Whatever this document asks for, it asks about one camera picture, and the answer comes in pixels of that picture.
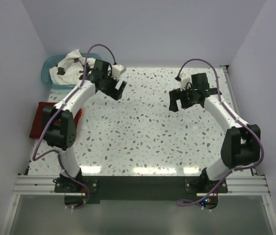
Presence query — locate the dark red t-shirt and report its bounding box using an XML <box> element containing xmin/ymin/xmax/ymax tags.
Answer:
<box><xmin>29</xmin><ymin>102</ymin><xmax>78</xmax><ymax>140</ymax></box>

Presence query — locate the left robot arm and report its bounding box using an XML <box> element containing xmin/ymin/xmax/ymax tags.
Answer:
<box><xmin>42</xmin><ymin>58</ymin><xmax>126</xmax><ymax>193</ymax></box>

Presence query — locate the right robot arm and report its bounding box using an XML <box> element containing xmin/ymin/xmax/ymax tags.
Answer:
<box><xmin>169</xmin><ymin>73</ymin><xmax>262</xmax><ymax>192</ymax></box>

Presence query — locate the stray thing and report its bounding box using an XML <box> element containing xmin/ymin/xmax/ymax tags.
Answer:
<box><xmin>74</xmin><ymin>109</ymin><xmax>83</xmax><ymax>123</ymax></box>

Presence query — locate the white t-shirt with black print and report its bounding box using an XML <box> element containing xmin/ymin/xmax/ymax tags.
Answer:
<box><xmin>49</xmin><ymin>49</ymin><xmax>85</xmax><ymax>86</ymax></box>

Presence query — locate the teal plastic basket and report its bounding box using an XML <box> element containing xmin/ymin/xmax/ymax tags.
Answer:
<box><xmin>41</xmin><ymin>52</ymin><xmax>99</xmax><ymax>90</ymax></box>

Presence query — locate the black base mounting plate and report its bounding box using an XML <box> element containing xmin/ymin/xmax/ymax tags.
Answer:
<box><xmin>53</xmin><ymin>176</ymin><xmax>229</xmax><ymax>209</ymax></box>

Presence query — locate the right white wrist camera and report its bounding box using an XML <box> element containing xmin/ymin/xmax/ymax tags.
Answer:
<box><xmin>175</xmin><ymin>75</ymin><xmax>191</xmax><ymax>91</ymax></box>

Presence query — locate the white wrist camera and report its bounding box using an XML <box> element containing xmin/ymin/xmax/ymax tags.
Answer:
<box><xmin>112</xmin><ymin>64</ymin><xmax>126</xmax><ymax>81</ymax></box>
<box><xmin>175</xmin><ymin>75</ymin><xmax>191</xmax><ymax>91</ymax></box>

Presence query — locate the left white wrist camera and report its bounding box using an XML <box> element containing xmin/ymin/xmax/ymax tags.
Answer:
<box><xmin>112</xmin><ymin>64</ymin><xmax>126</xmax><ymax>81</ymax></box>

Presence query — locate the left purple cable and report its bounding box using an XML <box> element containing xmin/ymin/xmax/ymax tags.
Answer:
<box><xmin>32</xmin><ymin>44</ymin><xmax>118</xmax><ymax>210</ymax></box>

